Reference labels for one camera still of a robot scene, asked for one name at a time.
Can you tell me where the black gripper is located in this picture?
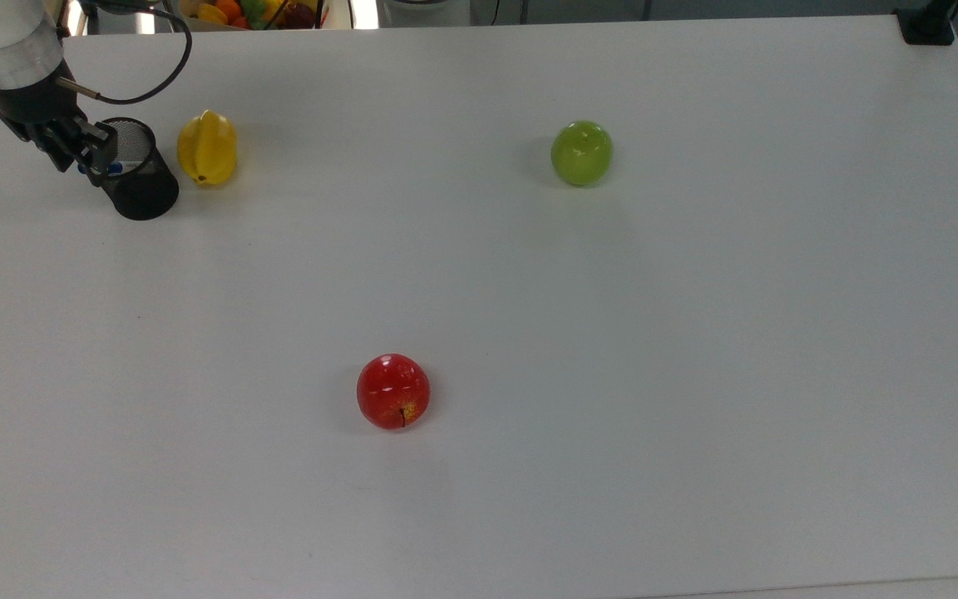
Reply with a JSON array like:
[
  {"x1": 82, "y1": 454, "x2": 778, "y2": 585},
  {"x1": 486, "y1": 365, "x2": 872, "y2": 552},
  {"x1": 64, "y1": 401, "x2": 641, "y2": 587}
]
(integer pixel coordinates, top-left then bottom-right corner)
[{"x1": 0, "y1": 78, "x2": 119, "y2": 189}]

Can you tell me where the black mesh pen cup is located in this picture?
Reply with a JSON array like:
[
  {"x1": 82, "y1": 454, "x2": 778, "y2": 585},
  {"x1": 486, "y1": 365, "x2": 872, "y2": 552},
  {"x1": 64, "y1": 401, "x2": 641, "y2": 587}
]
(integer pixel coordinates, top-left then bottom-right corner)
[{"x1": 96, "y1": 117, "x2": 180, "y2": 221}]

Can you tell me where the yellow toy starfruit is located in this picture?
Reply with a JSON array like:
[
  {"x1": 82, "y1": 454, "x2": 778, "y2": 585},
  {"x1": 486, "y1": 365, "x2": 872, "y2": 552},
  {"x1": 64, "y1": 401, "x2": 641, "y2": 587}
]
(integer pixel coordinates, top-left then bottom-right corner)
[{"x1": 176, "y1": 109, "x2": 239, "y2": 186}]

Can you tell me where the box of toy fruits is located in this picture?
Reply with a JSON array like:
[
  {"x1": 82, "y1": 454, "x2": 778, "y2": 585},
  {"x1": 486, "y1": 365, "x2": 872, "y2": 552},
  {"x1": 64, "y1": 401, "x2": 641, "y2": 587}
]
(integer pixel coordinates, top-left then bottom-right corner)
[{"x1": 178, "y1": 0, "x2": 328, "y2": 32}]

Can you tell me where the red toy apple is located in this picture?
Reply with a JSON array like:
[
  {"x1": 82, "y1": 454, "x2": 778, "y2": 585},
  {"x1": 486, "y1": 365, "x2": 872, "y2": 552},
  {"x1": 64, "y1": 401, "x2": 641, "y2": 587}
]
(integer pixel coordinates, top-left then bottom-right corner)
[{"x1": 356, "y1": 354, "x2": 432, "y2": 431}]

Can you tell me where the green toy apple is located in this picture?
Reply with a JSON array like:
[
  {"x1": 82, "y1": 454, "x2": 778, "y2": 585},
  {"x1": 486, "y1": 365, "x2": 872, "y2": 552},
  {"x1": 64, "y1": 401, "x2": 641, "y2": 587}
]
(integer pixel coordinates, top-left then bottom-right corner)
[{"x1": 551, "y1": 120, "x2": 615, "y2": 187}]

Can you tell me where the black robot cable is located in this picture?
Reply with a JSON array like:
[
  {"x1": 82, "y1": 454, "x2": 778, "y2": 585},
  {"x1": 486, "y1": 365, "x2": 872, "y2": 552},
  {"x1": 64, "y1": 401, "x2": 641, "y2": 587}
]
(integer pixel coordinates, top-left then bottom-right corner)
[{"x1": 57, "y1": 0, "x2": 195, "y2": 106}]

